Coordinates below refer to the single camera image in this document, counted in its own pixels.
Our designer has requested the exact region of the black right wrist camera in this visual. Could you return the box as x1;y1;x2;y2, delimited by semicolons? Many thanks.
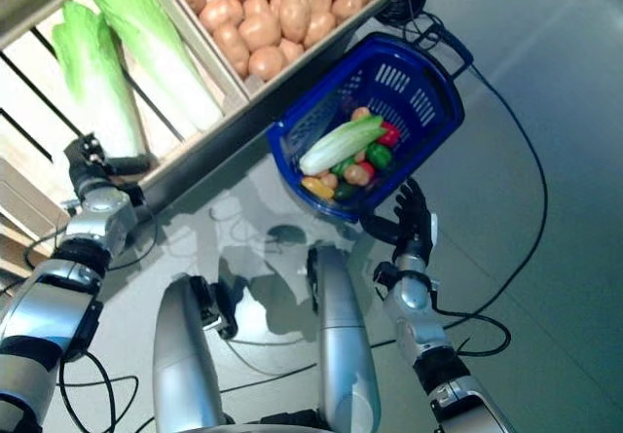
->
372;263;396;299

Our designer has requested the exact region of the wooden display shelf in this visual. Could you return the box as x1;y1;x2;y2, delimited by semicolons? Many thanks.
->
0;0;424;278

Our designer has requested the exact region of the yellow bell pepper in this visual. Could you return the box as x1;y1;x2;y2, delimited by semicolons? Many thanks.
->
300;175;337;199

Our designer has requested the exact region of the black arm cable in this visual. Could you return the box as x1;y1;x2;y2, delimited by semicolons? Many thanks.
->
427;301;513;357
21;198;160;433

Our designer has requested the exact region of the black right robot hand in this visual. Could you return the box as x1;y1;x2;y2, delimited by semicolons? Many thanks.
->
359;178;438;259

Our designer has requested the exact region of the napa cabbage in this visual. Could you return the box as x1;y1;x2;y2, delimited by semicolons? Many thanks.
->
51;0;150;160
90;0;225;133
298;114;386;174

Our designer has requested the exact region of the wooden cabbage crate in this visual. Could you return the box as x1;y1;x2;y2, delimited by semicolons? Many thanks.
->
0;0;254;278

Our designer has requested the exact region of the long black floor cable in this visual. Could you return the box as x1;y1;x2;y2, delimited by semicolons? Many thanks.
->
403;9;550;331

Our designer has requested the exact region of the silver right robot leg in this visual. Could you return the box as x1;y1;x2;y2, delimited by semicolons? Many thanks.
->
305;245;384;433

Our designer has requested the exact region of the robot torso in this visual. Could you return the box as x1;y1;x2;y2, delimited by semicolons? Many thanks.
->
213;406;337;433

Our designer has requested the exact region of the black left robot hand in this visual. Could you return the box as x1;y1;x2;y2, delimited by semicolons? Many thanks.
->
62;132;160;195

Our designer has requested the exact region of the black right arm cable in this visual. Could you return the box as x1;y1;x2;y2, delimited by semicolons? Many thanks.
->
427;301;513;357

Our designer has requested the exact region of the wooden potato crate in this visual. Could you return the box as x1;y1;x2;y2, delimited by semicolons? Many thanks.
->
145;0;419;104

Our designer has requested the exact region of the blue plastic shopping basket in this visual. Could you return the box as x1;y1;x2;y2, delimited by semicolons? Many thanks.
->
266;23;474;225

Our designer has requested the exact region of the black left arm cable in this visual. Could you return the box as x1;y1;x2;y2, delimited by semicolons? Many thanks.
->
21;198;160;433

